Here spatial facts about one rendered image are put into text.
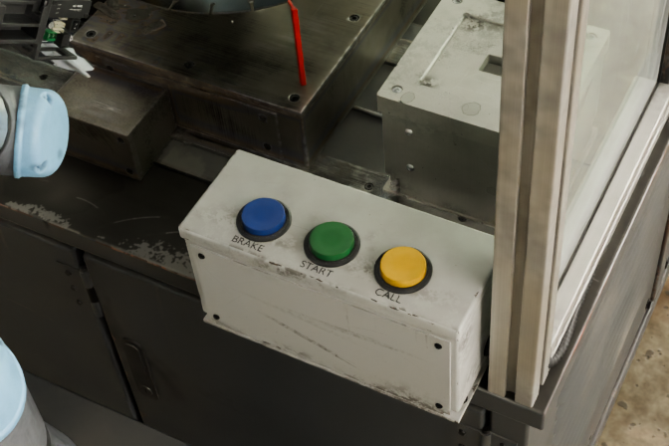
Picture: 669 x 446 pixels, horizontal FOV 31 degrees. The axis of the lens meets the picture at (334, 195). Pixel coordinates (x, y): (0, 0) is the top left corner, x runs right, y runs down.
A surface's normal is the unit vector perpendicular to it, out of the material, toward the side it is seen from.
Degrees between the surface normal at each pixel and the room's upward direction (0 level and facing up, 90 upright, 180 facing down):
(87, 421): 0
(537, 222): 90
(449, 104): 0
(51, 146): 90
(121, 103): 0
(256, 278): 90
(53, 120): 90
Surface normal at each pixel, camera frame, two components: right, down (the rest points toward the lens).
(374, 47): 0.88, 0.30
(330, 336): -0.46, 0.69
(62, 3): 0.72, 0.48
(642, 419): -0.07, -0.66
